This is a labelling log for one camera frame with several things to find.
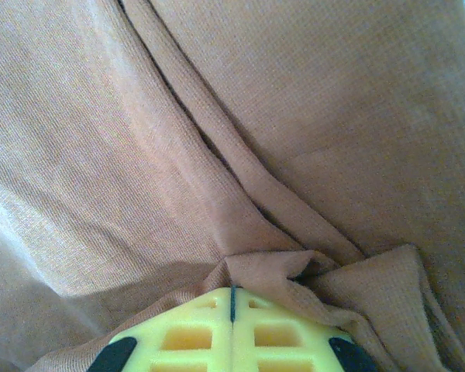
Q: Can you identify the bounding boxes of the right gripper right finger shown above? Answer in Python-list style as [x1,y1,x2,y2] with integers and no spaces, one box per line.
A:
[231,288,379,372]

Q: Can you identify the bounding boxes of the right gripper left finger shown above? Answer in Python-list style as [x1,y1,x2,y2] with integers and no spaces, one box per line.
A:
[87,287,233,372]

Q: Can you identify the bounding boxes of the brown long pants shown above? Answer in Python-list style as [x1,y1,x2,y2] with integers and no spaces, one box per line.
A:
[0,0,465,372]

